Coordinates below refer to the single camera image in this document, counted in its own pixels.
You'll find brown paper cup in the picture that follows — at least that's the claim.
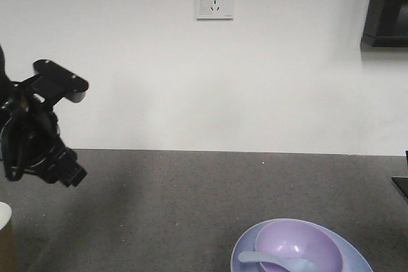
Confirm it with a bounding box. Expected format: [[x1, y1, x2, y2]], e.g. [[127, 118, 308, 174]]
[[1, 202, 18, 272]]

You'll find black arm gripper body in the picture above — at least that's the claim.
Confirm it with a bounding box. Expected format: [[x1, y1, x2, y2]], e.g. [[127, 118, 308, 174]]
[[1, 96, 87, 187]]

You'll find light blue plastic spoon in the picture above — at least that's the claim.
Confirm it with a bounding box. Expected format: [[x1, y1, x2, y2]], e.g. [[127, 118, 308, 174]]
[[238, 251, 319, 271]]

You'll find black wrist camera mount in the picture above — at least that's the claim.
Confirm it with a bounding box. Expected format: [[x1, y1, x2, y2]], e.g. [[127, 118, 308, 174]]
[[17, 59, 89, 106]]

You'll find purple plastic bowl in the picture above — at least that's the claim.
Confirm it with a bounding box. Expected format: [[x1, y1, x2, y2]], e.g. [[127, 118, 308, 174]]
[[254, 219, 343, 271]]

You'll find light blue plastic plate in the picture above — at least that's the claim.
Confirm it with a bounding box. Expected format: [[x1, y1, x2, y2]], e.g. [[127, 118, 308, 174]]
[[230, 218, 373, 272]]

